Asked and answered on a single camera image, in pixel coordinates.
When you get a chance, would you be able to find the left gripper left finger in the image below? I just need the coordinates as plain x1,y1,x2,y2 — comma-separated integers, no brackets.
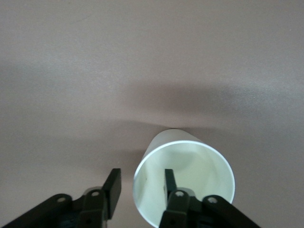
0,168,123,228

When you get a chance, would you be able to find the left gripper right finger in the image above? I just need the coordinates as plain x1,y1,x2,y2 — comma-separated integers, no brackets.
158,169,262,228

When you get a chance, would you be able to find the white plastic cup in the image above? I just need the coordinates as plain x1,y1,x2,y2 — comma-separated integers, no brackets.
133,128,236,228

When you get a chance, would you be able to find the brown table cover sheet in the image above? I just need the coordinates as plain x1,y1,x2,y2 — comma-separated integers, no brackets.
0,0,304,228

